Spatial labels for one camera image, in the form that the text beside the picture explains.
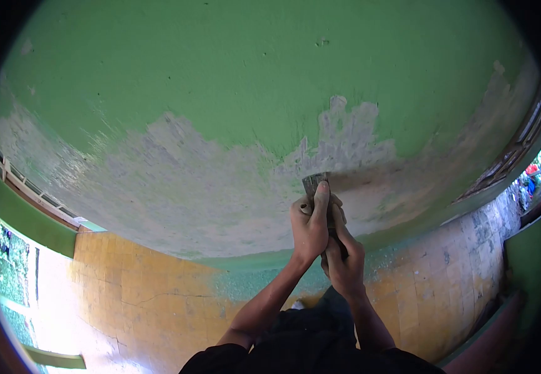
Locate person's right fingers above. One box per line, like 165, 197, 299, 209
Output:
328, 194, 354, 244

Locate person's body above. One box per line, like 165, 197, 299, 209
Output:
179, 309, 445, 374

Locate metal paint scraper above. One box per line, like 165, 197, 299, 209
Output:
302, 171, 350, 261

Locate person's left fingers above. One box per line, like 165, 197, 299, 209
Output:
290, 195, 314, 217

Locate person's left thumb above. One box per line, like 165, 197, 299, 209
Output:
313, 181, 331, 230

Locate wooden louvre window frame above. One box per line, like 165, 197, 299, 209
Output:
452, 86, 541, 204

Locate green door leaf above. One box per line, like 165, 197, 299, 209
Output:
0, 172, 78, 259

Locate person's right hand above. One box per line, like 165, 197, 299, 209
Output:
320, 194, 366, 301

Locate person's legs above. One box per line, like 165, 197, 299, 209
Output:
291, 285, 357, 333

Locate person's left hand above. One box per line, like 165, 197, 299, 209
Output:
290, 181, 332, 268

